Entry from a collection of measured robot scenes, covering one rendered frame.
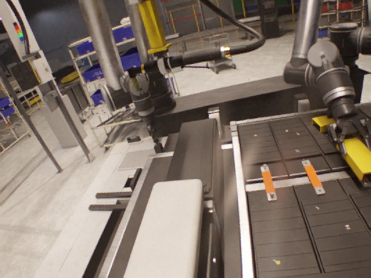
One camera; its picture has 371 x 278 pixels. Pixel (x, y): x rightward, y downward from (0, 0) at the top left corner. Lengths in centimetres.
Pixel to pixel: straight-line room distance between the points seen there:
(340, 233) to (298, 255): 12
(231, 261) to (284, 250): 13
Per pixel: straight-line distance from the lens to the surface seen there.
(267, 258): 55
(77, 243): 102
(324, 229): 61
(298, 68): 102
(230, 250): 58
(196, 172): 62
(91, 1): 125
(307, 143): 86
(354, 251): 60
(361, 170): 69
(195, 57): 82
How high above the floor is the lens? 150
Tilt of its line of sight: 30 degrees down
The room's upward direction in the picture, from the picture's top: 16 degrees counter-clockwise
